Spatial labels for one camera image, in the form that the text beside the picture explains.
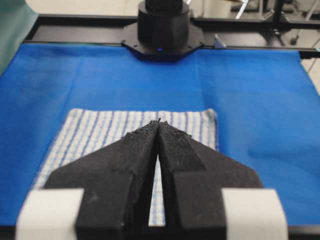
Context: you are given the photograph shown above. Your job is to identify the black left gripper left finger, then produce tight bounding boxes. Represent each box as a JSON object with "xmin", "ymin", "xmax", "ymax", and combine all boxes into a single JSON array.
[{"xmin": 15, "ymin": 119, "xmax": 161, "ymax": 240}]

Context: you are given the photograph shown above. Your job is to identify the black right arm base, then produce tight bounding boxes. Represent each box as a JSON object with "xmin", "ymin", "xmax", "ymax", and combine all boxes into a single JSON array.
[{"xmin": 121, "ymin": 0, "xmax": 205, "ymax": 62}]

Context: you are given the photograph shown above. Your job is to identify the green curtain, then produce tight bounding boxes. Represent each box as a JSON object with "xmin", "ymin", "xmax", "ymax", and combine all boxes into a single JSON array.
[{"xmin": 0, "ymin": 0, "xmax": 38, "ymax": 73}]

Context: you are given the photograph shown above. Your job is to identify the white blue striped towel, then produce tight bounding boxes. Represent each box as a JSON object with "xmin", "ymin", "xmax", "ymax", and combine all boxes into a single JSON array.
[{"xmin": 31, "ymin": 107, "xmax": 219, "ymax": 226}]

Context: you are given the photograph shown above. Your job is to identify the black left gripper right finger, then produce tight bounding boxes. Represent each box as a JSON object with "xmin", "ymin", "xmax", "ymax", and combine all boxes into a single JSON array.
[{"xmin": 157, "ymin": 121, "xmax": 288, "ymax": 240}]

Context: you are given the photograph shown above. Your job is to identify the blue table cloth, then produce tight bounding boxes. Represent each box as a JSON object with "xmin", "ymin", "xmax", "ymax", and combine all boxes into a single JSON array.
[{"xmin": 0, "ymin": 44, "xmax": 320, "ymax": 226}]

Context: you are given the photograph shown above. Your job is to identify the black table frame rail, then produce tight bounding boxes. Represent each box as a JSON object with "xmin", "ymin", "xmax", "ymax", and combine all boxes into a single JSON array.
[{"xmin": 24, "ymin": 14, "xmax": 320, "ymax": 59}]

